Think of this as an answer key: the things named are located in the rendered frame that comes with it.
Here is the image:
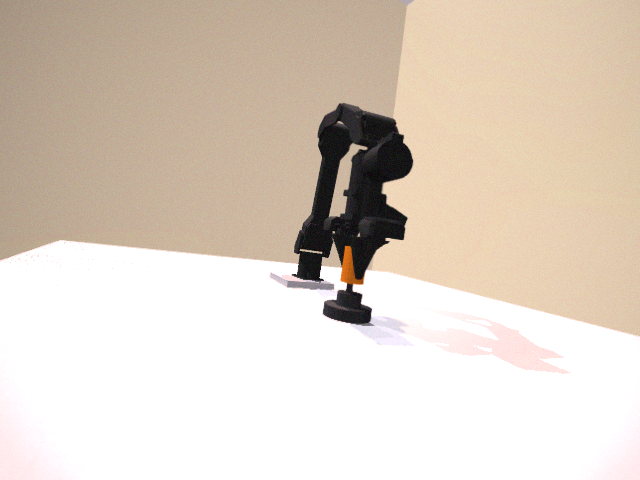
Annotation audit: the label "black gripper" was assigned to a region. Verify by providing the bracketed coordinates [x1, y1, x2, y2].
[323, 183, 405, 280]

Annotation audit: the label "orange knob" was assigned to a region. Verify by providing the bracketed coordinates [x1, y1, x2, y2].
[340, 246, 365, 285]

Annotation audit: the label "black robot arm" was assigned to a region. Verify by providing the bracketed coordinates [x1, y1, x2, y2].
[292, 103, 413, 281]

